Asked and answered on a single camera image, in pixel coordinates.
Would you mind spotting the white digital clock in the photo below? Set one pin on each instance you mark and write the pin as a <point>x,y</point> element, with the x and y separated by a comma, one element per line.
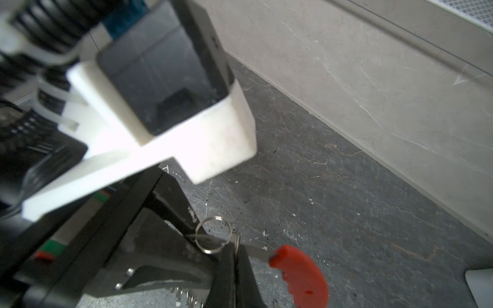
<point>481,287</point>

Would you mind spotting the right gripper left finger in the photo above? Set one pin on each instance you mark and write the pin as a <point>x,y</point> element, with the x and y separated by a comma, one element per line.
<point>222,291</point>

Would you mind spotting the white wire mesh basket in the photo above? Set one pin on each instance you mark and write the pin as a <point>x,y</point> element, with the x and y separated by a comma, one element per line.
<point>476,12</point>

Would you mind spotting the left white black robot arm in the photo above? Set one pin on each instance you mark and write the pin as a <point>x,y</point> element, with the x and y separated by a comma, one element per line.
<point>34,152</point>

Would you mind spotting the red-handled metal key ring holder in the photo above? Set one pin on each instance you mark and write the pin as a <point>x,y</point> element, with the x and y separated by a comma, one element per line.
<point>304,279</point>

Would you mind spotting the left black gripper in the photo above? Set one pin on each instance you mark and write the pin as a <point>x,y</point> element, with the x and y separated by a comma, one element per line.
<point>137,240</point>

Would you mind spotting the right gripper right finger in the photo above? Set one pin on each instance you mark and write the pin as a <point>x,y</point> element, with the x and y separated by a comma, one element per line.
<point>247,291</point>

